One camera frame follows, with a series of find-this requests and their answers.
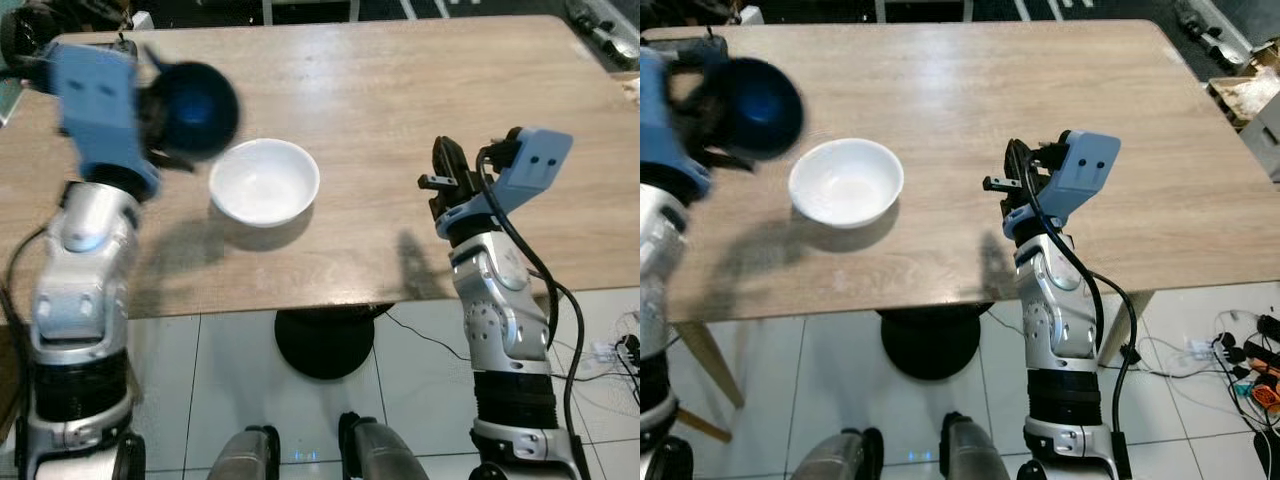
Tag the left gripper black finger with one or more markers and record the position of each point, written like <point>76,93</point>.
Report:
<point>735,160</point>
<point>172,161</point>

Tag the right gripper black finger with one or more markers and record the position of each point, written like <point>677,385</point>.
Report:
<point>1031,162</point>
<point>459,160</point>
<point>441,162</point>
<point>1014,162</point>

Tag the dark blue bowl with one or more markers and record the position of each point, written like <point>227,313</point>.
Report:
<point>760,105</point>
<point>200,105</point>

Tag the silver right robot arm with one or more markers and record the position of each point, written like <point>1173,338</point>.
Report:
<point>505,320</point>
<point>1060,320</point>

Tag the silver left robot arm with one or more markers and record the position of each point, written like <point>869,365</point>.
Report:
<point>75,290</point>
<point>660,260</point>

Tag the black remote control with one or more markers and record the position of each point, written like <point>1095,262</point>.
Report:
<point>690,42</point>

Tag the white bowl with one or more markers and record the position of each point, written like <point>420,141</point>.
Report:
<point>265,180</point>
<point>845,180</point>

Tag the grey metal object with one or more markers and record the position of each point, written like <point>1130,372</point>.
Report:
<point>600,30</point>
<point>1210,30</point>

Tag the wooden table leg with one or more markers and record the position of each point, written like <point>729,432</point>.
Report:
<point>710,365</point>
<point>1125,330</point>

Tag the black floor fan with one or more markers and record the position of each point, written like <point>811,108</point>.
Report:
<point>325,345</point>
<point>930,345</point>

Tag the white power adapter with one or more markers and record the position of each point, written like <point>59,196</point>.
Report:
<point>603,352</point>
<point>1198,350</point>

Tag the power strip with plugs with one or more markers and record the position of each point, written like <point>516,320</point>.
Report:
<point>626,348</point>
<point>1255,385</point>

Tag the cardboard box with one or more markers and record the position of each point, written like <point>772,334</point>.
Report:
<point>1250,110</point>

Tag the robot right leg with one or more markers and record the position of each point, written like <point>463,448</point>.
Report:
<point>375,450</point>
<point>975,450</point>

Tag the robot leg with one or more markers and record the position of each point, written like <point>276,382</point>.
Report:
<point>840,458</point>
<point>975,450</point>
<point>375,450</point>
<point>245,455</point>

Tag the robot left leg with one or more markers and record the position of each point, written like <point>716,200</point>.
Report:
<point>245,455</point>
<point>840,458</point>

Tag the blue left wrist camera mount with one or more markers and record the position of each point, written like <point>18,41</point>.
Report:
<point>665,120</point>
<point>95,110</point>

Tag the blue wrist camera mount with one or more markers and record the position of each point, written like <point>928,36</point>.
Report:
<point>530,170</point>
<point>665,120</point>
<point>1090,170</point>
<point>95,110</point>

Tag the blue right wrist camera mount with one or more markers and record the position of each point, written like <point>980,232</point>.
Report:
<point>1090,170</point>
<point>530,170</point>

